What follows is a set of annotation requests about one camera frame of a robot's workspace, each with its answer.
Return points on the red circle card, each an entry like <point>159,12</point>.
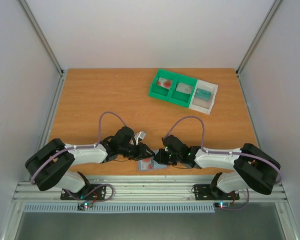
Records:
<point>165,83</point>

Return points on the right controller board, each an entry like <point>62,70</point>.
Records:
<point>222,205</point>

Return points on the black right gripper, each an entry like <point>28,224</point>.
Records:
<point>166,157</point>

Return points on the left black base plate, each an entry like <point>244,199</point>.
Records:
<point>88,193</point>

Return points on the grey card in bin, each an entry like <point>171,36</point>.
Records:
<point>184,88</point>

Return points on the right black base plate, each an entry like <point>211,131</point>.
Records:
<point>207,192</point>

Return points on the left aluminium frame post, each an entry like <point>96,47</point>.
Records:
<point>37,29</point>

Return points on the aluminium frame post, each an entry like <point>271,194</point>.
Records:
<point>259,34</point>
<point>37,29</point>

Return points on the green two-compartment bin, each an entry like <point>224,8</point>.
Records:
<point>170,93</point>

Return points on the white plastic bin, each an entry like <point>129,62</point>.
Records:
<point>200,105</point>

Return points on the controller board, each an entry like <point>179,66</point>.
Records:
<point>84,206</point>
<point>222,205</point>

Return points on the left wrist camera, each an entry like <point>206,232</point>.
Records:
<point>138,137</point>

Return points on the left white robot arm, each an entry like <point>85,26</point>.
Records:
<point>49,167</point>

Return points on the grey slotted cable duct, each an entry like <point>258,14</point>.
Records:
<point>120,208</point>

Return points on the left controller board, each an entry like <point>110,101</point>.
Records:
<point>84,206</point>

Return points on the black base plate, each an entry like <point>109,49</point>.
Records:
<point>88,193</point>
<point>207,192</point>

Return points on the teal card in bin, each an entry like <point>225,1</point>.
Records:
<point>203,94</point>

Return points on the aluminium front rail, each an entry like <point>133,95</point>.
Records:
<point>132,189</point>

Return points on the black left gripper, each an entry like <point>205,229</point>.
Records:
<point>141,152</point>

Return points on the right aluminium frame post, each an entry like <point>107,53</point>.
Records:
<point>259,34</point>

